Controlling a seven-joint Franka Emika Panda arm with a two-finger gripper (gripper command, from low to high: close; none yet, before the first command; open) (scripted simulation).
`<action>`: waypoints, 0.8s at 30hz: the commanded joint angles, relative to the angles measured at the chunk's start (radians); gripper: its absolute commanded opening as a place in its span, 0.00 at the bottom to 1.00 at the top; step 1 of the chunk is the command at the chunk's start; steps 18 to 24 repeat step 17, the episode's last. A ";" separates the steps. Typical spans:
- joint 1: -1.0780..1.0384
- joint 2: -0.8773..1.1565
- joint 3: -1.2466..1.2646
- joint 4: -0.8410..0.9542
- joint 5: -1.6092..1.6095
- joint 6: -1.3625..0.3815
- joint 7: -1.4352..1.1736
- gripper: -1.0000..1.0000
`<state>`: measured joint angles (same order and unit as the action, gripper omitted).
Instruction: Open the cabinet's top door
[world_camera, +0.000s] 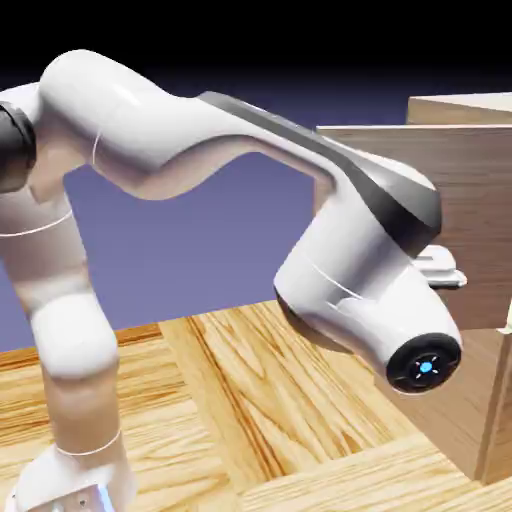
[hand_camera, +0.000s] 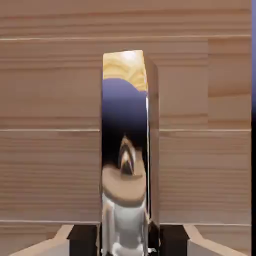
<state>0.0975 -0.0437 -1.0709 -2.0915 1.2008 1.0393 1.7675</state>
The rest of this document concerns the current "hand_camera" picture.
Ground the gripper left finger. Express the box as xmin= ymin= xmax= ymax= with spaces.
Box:
xmin=8 ymin=224 xmax=101 ymax=256

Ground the light wooden cabinet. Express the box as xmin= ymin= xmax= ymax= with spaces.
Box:
xmin=0 ymin=0 xmax=253 ymax=256

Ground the light wooden cabinet door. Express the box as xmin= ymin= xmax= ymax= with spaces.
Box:
xmin=0 ymin=38 xmax=252 ymax=256

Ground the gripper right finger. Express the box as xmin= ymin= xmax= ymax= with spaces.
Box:
xmin=159 ymin=224 xmax=248 ymax=256

